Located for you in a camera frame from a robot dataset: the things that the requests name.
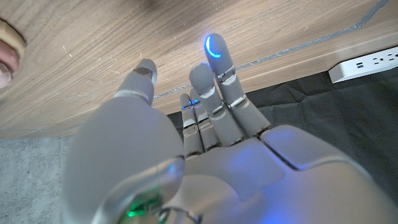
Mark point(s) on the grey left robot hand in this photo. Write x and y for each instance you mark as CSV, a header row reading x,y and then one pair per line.
x,y
124,149

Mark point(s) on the grey tape outline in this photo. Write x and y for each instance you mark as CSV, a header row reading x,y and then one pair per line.
x,y
295,47

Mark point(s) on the black backdrop curtain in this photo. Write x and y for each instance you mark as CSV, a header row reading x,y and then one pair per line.
x,y
326,109

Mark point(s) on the white power strip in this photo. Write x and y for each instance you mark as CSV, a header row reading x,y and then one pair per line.
x,y
363,64

